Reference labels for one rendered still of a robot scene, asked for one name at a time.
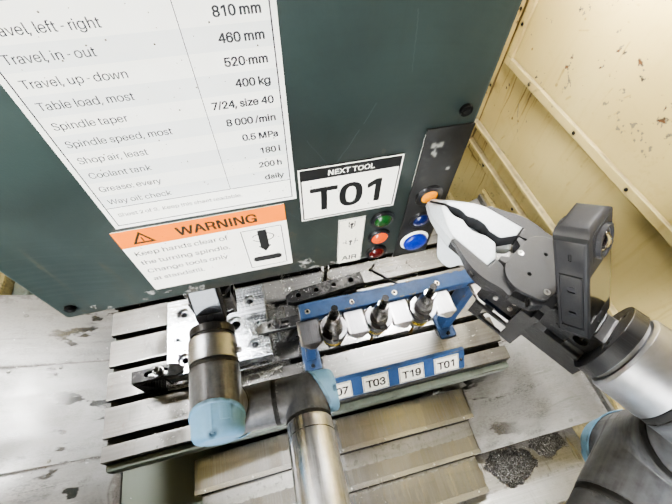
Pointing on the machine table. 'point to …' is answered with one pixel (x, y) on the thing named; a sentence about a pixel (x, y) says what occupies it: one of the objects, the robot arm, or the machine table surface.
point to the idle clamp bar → (325, 289)
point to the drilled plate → (227, 321)
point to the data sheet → (155, 100)
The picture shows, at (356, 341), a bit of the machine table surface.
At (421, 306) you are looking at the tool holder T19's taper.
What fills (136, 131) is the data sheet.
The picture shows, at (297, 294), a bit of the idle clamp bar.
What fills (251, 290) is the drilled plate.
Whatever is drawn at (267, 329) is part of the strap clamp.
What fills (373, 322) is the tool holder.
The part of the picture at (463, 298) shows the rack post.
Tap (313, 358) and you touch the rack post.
